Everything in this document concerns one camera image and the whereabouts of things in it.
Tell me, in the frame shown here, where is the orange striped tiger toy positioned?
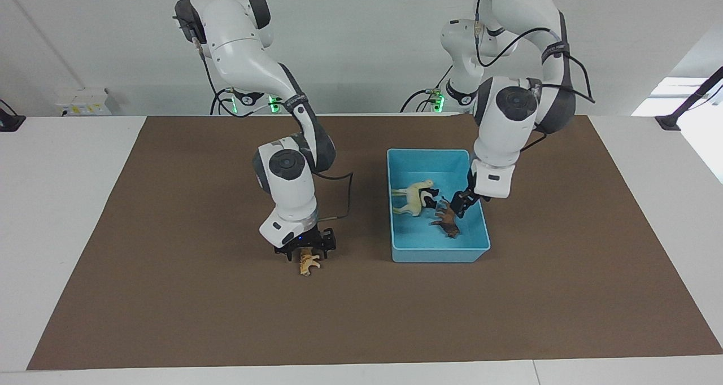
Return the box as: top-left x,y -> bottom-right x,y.
299,247 -> 322,277

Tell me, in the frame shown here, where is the brown animal toy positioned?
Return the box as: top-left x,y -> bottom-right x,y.
429,200 -> 462,239

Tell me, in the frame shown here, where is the cream llama toy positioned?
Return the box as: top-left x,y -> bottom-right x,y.
390,180 -> 435,217

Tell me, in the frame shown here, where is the light blue storage box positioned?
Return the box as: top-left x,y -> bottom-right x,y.
386,148 -> 491,264

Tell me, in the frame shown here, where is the brown table mat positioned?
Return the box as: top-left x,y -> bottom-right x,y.
27,115 -> 723,371

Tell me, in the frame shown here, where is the black slanted stand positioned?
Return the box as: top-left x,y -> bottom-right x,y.
655,65 -> 723,132

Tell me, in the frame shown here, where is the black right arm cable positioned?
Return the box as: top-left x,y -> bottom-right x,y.
312,172 -> 355,221

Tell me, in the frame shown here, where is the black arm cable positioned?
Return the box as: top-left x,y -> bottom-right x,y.
473,0 -> 597,152
312,172 -> 355,221

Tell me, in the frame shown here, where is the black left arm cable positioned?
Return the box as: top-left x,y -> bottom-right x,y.
473,0 -> 597,152

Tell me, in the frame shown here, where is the white wall box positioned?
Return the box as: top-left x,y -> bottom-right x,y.
55,87 -> 112,117

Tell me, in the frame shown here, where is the black clamp mount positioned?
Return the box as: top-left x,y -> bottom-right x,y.
0,99 -> 27,133

